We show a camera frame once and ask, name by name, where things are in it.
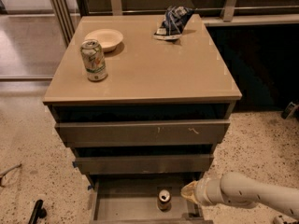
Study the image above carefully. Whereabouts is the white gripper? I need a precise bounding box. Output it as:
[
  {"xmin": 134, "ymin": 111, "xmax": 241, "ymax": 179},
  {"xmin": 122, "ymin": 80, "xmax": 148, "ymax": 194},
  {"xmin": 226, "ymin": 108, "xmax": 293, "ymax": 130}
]
[{"xmin": 180, "ymin": 178, "xmax": 224, "ymax": 206}]

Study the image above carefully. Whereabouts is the orange soda can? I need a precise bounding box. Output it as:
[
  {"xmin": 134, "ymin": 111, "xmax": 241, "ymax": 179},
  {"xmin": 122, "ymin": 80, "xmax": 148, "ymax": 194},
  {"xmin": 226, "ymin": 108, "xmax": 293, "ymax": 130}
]
[{"xmin": 157, "ymin": 189, "xmax": 171, "ymax": 212}]

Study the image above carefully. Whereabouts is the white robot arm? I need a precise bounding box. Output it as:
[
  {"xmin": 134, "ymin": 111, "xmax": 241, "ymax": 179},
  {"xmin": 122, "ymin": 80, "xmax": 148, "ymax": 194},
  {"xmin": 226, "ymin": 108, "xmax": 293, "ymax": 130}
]
[{"xmin": 181, "ymin": 172, "xmax": 299, "ymax": 220}]

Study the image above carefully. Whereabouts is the grey top drawer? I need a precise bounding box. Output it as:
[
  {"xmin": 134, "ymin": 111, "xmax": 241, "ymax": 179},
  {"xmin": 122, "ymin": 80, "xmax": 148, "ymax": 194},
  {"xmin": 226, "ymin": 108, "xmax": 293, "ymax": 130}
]
[{"xmin": 55, "ymin": 119, "xmax": 230, "ymax": 147}]

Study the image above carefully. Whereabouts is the grey three-drawer cabinet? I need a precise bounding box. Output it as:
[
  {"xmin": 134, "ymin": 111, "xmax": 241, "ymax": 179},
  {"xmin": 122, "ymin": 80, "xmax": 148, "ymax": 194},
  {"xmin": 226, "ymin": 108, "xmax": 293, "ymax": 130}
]
[{"xmin": 42, "ymin": 13, "xmax": 243, "ymax": 224}]

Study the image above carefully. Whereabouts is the grey open bottom drawer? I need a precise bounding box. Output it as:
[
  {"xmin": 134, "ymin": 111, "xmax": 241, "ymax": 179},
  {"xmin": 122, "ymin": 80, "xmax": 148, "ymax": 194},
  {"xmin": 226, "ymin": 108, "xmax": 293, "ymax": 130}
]
[{"xmin": 89, "ymin": 175, "xmax": 214, "ymax": 224}]

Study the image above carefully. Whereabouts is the grey middle drawer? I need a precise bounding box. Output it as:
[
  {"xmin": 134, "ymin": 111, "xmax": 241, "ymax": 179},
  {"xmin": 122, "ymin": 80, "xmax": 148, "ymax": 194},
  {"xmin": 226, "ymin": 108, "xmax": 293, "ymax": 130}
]
[{"xmin": 75, "ymin": 154, "xmax": 214, "ymax": 175}]

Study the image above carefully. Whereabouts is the green white soda can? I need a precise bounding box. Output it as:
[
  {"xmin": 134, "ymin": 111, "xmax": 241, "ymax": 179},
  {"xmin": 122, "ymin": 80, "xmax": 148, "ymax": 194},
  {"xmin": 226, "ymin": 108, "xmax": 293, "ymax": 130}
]
[{"xmin": 80, "ymin": 39, "xmax": 107, "ymax": 82}]

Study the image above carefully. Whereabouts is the white base at corner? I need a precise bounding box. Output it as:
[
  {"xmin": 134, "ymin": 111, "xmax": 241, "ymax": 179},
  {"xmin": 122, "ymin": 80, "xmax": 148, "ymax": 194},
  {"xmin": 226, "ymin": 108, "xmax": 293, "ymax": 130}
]
[{"xmin": 273, "ymin": 215, "xmax": 297, "ymax": 224}]

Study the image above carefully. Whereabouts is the dark object at right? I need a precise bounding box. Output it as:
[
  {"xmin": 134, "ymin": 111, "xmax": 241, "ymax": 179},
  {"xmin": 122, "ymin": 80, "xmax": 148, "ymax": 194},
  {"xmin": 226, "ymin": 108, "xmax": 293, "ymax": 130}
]
[{"xmin": 281, "ymin": 102, "xmax": 299, "ymax": 119}]

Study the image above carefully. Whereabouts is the black object on floor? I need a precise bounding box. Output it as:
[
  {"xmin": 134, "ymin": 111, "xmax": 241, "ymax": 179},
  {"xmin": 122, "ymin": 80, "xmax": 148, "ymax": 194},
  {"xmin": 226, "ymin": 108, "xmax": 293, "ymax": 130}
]
[{"xmin": 28, "ymin": 199, "xmax": 47, "ymax": 224}]

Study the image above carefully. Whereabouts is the white shallow bowl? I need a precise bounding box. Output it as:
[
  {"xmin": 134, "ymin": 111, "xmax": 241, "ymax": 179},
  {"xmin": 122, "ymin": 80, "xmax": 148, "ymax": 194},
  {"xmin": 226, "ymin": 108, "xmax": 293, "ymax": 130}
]
[{"xmin": 85, "ymin": 29, "xmax": 123, "ymax": 53}]

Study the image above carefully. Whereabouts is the blue white sneaker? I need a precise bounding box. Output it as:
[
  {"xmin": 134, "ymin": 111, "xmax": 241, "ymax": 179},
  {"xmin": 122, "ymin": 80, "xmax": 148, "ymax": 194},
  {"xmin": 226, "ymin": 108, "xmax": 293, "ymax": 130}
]
[{"xmin": 153, "ymin": 6, "xmax": 194, "ymax": 41}]

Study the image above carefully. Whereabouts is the thin metal rod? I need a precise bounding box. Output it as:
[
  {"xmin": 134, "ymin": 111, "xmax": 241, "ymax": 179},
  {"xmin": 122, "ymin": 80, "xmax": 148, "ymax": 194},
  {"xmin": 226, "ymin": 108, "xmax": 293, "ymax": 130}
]
[{"xmin": 0, "ymin": 163, "xmax": 21, "ymax": 187}]

